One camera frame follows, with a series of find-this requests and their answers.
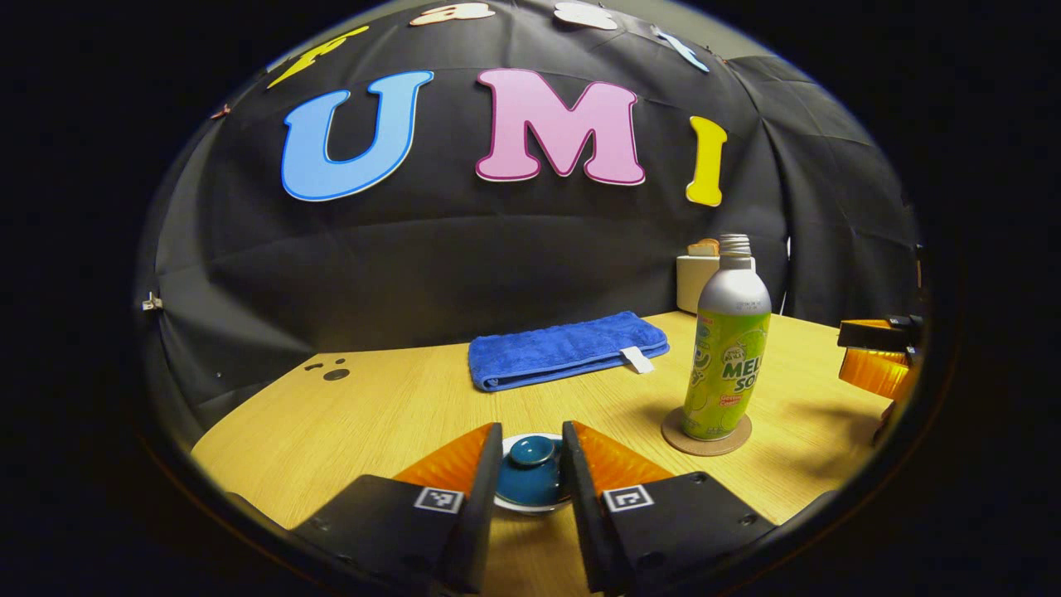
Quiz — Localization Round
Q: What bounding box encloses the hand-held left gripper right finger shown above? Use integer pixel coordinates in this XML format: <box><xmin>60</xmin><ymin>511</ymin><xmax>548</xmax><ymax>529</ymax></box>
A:
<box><xmin>561</xmin><ymin>420</ymin><xmax>776</xmax><ymax>595</ymax></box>

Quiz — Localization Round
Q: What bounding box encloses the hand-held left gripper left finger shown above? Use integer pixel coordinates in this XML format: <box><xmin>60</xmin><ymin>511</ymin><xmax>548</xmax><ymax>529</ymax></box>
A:
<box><xmin>294</xmin><ymin>421</ymin><xmax>504</xmax><ymax>595</ymax></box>

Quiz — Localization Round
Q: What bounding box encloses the round brown coaster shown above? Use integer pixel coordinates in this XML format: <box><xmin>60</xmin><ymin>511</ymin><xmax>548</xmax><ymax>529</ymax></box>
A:
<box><xmin>661</xmin><ymin>406</ymin><xmax>753</xmax><ymax>457</ymax></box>

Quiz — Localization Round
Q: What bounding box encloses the silver green-label water bottle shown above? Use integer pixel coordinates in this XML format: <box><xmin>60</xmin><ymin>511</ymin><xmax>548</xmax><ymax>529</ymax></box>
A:
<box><xmin>682</xmin><ymin>234</ymin><xmax>773</xmax><ymax>441</ymax></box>

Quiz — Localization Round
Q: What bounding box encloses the blue folded towel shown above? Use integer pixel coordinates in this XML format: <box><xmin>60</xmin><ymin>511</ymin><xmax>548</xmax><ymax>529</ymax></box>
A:
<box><xmin>468</xmin><ymin>311</ymin><xmax>671</xmax><ymax>393</ymax></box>

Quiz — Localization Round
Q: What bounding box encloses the white toaster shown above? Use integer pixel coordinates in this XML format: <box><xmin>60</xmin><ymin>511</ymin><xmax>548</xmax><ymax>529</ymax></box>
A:
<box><xmin>676</xmin><ymin>254</ymin><xmax>757</xmax><ymax>314</ymax></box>

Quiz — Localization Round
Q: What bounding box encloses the black backdrop cloth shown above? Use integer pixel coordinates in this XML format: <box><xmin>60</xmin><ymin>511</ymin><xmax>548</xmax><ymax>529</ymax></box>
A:
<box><xmin>137</xmin><ymin>0</ymin><xmax>925</xmax><ymax>432</ymax></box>

